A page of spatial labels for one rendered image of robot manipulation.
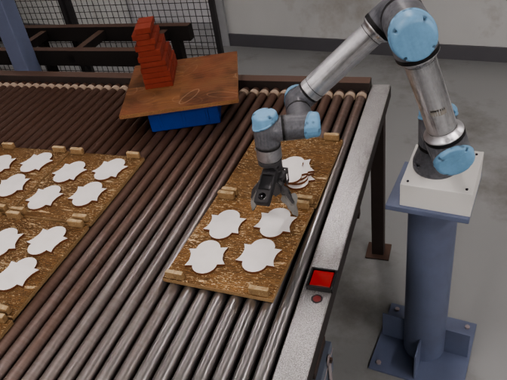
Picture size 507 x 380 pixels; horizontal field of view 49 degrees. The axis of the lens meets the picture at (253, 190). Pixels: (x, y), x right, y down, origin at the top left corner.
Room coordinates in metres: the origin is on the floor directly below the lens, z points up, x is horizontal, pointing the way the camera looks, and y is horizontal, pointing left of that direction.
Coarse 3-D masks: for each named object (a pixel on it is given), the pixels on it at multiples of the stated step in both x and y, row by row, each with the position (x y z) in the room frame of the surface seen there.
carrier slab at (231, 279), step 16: (208, 208) 1.51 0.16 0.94; (224, 208) 1.50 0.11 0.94; (240, 208) 1.48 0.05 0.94; (256, 208) 1.47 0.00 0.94; (272, 208) 1.45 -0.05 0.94; (208, 224) 1.43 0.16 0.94; (256, 224) 1.39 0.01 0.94; (304, 224) 1.35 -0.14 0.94; (192, 240) 1.36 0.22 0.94; (208, 240) 1.35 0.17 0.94; (224, 240) 1.34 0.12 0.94; (240, 240) 1.32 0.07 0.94; (256, 240) 1.31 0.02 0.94; (272, 240) 1.30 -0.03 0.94; (288, 240) 1.29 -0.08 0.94; (224, 256) 1.26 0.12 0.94; (288, 256) 1.21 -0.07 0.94; (192, 272) 1.22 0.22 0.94; (224, 272) 1.19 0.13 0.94; (240, 272) 1.18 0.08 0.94; (272, 272) 1.16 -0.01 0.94; (208, 288) 1.15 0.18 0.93; (224, 288) 1.13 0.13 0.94; (240, 288) 1.12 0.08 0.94; (272, 288) 1.10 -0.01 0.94
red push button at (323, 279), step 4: (316, 272) 1.14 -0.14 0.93; (320, 272) 1.14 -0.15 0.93; (324, 272) 1.13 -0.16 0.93; (328, 272) 1.13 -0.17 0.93; (332, 272) 1.13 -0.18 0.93; (312, 276) 1.13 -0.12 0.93; (316, 276) 1.12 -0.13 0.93; (320, 276) 1.12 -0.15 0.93; (324, 276) 1.12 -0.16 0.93; (328, 276) 1.12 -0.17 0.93; (332, 276) 1.11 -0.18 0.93; (312, 280) 1.11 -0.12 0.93; (316, 280) 1.11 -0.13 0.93; (320, 280) 1.10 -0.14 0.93; (324, 280) 1.10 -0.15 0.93; (328, 280) 1.10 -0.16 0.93; (332, 280) 1.10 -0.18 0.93; (312, 284) 1.09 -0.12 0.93; (316, 284) 1.09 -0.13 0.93; (320, 284) 1.09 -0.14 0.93; (324, 284) 1.09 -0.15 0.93; (328, 284) 1.08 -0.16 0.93
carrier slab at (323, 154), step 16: (288, 144) 1.83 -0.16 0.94; (304, 144) 1.81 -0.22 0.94; (320, 144) 1.79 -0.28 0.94; (336, 144) 1.77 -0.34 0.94; (256, 160) 1.76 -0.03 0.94; (320, 160) 1.69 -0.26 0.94; (240, 176) 1.67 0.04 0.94; (256, 176) 1.65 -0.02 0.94; (320, 176) 1.58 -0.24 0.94; (240, 192) 1.57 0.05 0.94; (304, 192) 1.51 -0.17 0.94; (320, 192) 1.49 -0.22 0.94
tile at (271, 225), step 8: (280, 208) 1.44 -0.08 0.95; (264, 216) 1.41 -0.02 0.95; (272, 216) 1.40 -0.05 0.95; (280, 216) 1.39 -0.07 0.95; (288, 216) 1.39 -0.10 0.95; (264, 224) 1.37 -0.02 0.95; (272, 224) 1.36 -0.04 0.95; (280, 224) 1.36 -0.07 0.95; (288, 224) 1.35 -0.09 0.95; (264, 232) 1.33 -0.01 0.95; (272, 232) 1.32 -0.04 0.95; (280, 232) 1.32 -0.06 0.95; (288, 232) 1.31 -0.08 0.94
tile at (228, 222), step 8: (216, 216) 1.45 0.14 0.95; (224, 216) 1.44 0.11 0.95; (232, 216) 1.43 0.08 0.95; (216, 224) 1.41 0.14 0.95; (224, 224) 1.40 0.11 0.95; (232, 224) 1.40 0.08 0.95; (240, 224) 1.39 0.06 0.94; (216, 232) 1.37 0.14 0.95; (224, 232) 1.36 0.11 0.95; (232, 232) 1.36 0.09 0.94; (216, 240) 1.34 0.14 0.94
